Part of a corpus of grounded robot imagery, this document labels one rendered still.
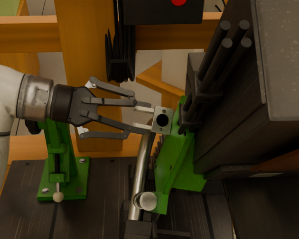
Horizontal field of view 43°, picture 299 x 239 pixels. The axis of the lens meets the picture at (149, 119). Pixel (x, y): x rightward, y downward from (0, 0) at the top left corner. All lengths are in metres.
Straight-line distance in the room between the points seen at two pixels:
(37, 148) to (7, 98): 0.53
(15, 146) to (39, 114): 0.54
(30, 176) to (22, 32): 0.40
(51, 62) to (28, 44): 2.39
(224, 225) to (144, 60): 2.57
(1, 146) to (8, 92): 0.11
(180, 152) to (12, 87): 0.33
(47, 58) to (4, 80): 2.84
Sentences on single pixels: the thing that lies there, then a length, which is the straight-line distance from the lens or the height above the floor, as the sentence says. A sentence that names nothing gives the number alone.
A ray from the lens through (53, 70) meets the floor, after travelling 3.38.
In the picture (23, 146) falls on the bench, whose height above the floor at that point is 0.88.
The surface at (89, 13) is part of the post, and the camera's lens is 0.95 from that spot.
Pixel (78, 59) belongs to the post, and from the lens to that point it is 1.02.
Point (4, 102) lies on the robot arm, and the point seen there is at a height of 1.29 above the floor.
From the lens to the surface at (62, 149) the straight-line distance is 0.99.
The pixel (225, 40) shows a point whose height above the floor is 1.55.
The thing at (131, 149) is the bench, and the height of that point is 0.88.
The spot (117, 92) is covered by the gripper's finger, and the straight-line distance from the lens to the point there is 0.78.
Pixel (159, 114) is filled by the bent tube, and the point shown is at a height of 1.23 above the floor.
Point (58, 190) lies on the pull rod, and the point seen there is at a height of 0.96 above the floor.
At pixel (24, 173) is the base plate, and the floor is 0.90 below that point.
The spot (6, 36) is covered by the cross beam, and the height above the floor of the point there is 1.24.
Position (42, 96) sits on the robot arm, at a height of 1.29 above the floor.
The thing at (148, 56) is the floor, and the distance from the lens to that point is 3.50.
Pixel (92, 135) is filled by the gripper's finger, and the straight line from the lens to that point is 0.77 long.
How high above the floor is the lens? 1.70
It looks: 39 degrees down
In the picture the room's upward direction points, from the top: straight up
